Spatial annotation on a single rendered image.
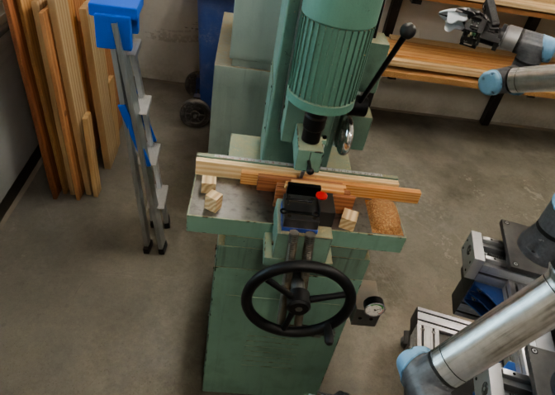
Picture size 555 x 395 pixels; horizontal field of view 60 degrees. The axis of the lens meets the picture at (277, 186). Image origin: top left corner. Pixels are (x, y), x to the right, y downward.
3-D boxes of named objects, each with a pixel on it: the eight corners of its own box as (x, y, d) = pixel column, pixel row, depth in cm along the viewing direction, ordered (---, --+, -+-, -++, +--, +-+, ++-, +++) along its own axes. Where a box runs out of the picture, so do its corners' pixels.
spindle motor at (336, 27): (286, 113, 116) (311, -22, 96) (285, 79, 129) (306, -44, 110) (357, 122, 117) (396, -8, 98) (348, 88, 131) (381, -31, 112)
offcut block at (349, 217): (353, 232, 130) (356, 222, 128) (338, 227, 131) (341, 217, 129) (355, 221, 134) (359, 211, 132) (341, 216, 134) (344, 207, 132)
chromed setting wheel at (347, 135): (337, 163, 144) (347, 128, 137) (333, 140, 154) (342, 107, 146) (347, 164, 145) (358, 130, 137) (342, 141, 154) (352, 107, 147)
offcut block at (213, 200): (215, 213, 128) (216, 200, 125) (204, 207, 129) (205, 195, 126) (221, 207, 130) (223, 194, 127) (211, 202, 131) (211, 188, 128)
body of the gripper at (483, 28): (462, 26, 149) (501, 39, 145) (471, 7, 151) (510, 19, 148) (457, 44, 156) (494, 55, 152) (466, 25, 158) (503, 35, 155)
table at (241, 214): (179, 257, 122) (180, 240, 118) (194, 183, 146) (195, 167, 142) (408, 279, 128) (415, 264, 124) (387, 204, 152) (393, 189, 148)
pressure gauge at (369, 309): (360, 319, 144) (367, 302, 139) (358, 309, 147) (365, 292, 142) (380, 321, 145) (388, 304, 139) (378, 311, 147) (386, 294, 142)
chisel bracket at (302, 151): (292, 174, 132) (298, 149, 127) (291, 145, 143) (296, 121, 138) (319, 178, 133) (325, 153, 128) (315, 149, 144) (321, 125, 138)
